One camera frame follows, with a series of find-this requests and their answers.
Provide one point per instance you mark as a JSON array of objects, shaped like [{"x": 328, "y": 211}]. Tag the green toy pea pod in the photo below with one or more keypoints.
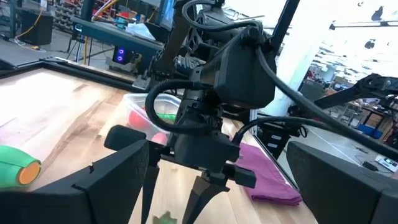
[{"x": 166, "y": 117}]

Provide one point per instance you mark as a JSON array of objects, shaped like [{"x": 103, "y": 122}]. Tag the white electronic board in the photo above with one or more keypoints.
[{"x": 387, "y": 162}]

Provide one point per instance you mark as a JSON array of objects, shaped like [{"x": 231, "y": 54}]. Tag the parts bin shelf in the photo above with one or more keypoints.
[{"x": 66, "y": 15}]

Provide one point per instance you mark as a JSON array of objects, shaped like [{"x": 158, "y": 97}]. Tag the white crumpled cloth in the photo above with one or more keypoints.
[{"x": 140, "y": 31}]

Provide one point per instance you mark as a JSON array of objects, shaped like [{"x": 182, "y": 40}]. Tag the black background robot arm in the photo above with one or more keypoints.
[{"x": 367, "y": 87}]

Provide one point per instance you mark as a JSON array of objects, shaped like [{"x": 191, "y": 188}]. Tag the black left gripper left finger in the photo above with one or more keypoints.
[{"x": 109, "y": 193}]

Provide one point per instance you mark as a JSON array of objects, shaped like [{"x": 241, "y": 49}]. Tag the black controller box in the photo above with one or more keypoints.
[{"x": 280, "y": 146}]

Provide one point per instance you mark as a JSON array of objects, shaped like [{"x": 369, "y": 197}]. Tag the green toy vegetable orange end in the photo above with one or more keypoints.
[{"x": 12, "y": 168}]

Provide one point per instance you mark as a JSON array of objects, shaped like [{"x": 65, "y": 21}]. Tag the small green object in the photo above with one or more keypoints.
[{"x": 163, "y": 219}]

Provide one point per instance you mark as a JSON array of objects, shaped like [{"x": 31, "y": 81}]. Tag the computer monitor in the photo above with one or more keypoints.
[{"x": 168, "y": 14}]

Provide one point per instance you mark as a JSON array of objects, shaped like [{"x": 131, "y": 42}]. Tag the clear plastic tupperware container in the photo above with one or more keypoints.
[{"x": 133, "y": 102}]

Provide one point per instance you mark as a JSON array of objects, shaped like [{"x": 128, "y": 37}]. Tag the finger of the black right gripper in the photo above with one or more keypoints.
[
  {"x": 202, "y": 196},
  {"x": 150, "y": 186}
]

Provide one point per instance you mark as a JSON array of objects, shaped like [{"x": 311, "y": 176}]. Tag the pink toy peach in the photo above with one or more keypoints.
[{"x": 160, "y": 139}]

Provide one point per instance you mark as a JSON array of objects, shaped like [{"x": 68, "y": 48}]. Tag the black cabinet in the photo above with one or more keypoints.
[{"x": 37, "y": 28}]

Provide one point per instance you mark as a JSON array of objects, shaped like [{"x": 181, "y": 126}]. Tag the red toy tomato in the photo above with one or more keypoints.
[{"x": 138, "y": 120}]

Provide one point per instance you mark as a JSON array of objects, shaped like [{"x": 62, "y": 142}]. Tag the grey desk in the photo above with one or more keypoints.
[{"x": 109, "y": 34}]

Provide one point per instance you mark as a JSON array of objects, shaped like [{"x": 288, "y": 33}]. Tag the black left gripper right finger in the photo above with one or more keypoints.
[{"x": 335, "y": 193}]

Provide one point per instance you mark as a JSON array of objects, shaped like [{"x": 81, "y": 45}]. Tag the purple cloth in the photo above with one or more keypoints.
[{"x": 267, "y": 180}]

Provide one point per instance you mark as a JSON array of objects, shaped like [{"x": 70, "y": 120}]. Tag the blue storage bin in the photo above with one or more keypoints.
[{"x": 370, "y": 130}]

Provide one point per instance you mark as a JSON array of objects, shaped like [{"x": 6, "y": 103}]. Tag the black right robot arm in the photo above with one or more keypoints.
[{"x": 245, "y": 71}]

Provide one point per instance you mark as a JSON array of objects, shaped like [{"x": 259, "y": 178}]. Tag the black pole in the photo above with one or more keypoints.
[{"x": 286, "y": 18}]

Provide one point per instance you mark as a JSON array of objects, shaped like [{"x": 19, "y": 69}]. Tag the black computer purple lights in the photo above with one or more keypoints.
[{"x": 121, "y": 56}]

